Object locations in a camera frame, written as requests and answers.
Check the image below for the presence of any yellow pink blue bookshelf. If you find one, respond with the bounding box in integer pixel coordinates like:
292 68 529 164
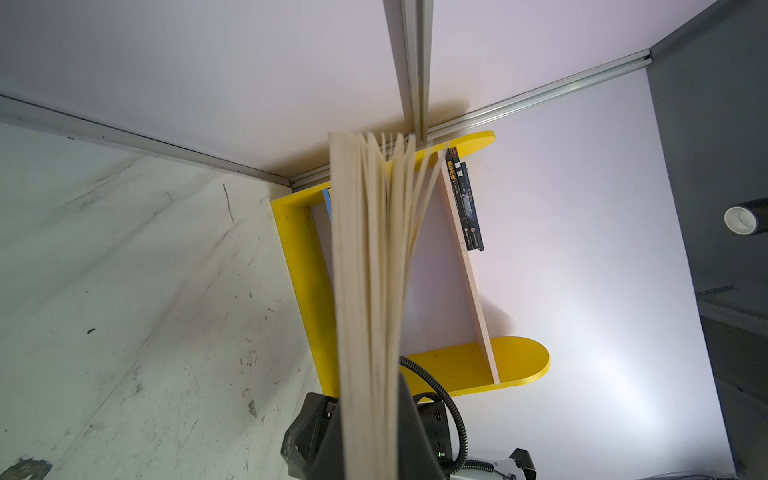
272 131 550 397

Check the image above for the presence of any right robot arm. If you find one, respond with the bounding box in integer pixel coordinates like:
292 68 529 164
280 389 537 479

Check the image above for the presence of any black book with barcode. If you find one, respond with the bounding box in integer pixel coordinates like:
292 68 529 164
454 160 485 251

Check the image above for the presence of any black book yellow title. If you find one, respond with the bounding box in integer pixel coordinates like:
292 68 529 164
445 147 475 251

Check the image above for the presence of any blue book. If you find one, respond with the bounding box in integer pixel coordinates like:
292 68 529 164
322 188 333 220
329 133 444 479

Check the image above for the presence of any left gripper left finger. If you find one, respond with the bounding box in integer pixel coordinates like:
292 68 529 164
308 407 345 480

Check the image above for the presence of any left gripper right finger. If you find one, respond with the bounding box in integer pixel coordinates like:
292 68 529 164
397 376 445 480

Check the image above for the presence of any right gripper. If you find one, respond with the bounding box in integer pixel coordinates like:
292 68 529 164
280 392 453 479

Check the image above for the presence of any ceiling spotlight upper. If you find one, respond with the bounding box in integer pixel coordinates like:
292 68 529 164
724 198 768 236

